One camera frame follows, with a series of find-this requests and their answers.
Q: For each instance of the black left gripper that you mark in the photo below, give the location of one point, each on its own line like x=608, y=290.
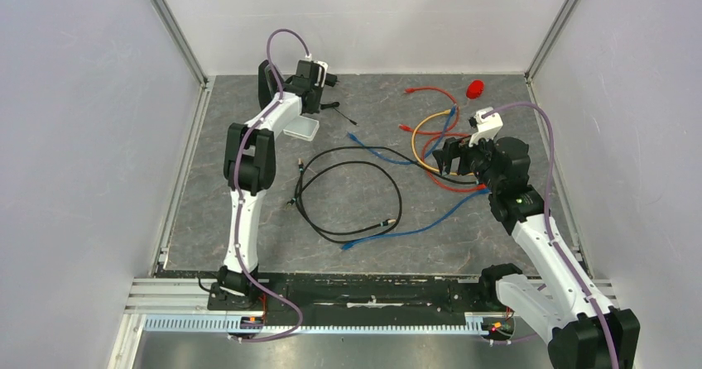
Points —
x=318, y=88

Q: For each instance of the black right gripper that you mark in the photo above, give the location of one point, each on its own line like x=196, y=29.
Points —
x=454, y=149

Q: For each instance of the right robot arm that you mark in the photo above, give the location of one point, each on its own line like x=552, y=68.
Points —
x=579, y=324

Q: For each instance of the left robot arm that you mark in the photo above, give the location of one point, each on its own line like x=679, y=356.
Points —
x=286, y=105

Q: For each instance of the black metronome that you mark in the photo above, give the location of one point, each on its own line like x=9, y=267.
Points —
x=268, y=80

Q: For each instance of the red round cap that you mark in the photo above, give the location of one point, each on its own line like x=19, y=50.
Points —
x=475, y=89

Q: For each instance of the black power adapter with cord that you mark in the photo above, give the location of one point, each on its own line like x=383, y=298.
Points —
x=334, y=103

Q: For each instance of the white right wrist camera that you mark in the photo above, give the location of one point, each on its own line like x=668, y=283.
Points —
x=486, y=124

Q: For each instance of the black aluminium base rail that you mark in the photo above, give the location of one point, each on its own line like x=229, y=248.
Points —
x=362, y=300

